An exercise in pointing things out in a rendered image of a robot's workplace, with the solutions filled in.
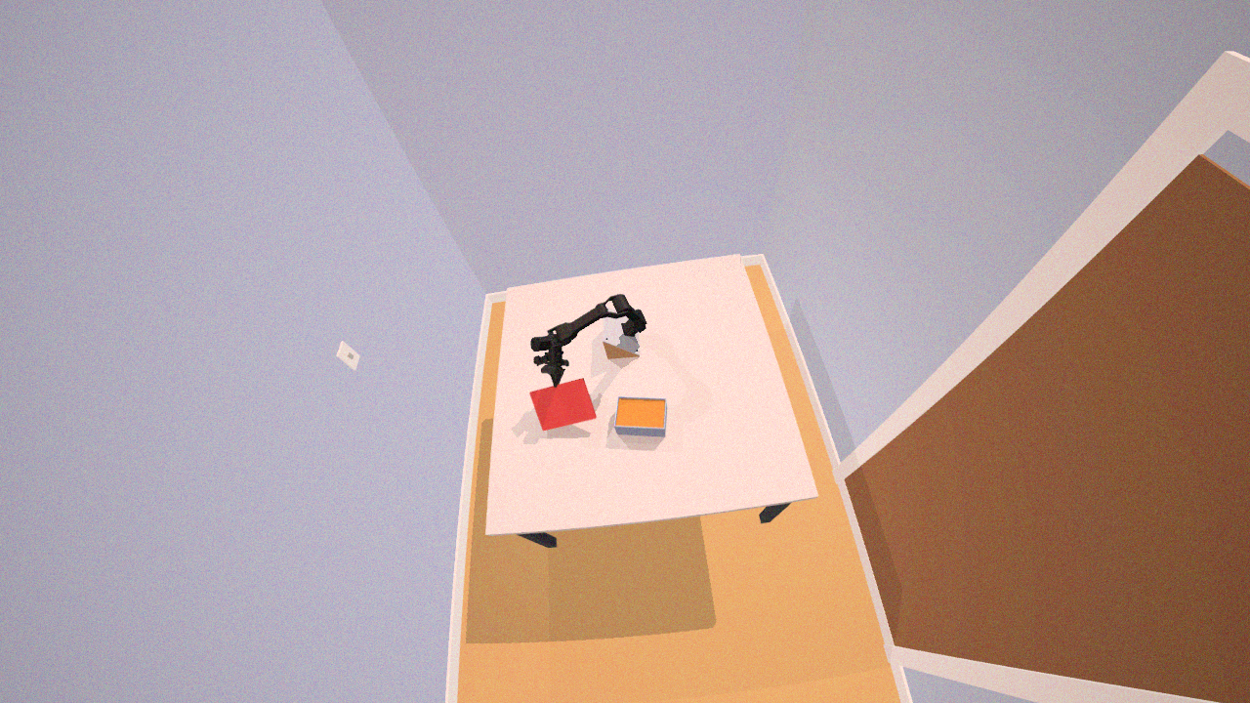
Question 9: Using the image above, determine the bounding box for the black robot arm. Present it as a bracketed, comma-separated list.
[530, 294, 648, 367]

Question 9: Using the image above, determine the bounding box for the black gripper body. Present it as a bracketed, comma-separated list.
[541, 349, 569, 374]

